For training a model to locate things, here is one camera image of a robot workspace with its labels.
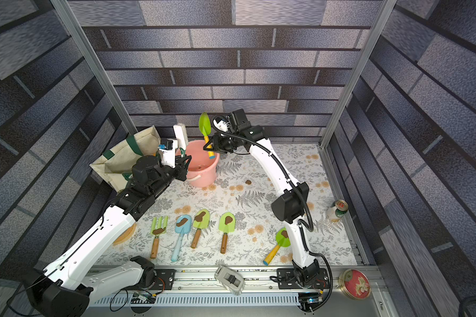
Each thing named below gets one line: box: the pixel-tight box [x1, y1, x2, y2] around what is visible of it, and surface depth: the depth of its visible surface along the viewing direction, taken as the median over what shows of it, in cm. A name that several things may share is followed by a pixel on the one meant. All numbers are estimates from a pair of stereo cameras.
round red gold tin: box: [338, 268, 371, 300], surface depth 71 cm
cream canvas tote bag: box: [89, 124, 162, 194], surface depth 95 cm
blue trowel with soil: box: [170, 214, 193, 263], surface depth 89 cm
